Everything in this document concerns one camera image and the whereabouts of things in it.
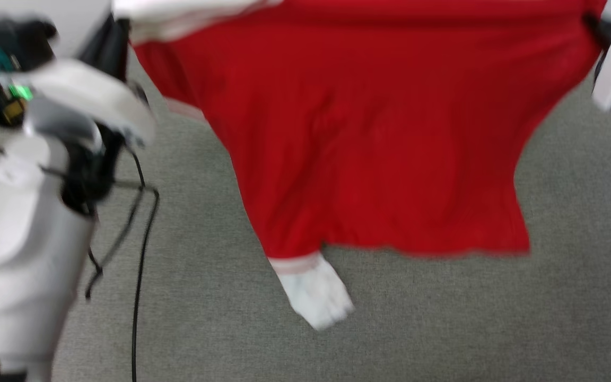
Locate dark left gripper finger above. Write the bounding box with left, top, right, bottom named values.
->
left=80, top=16, right=128, bottom=80

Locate red garment with white cuffs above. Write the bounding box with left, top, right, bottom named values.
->
left=112, top=0, right=608, bottom=331

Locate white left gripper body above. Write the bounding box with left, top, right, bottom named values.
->
left=0, top=58, right=156, bottom=148

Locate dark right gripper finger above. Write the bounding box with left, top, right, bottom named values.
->
left=584, top=13, right=611, bottom=49

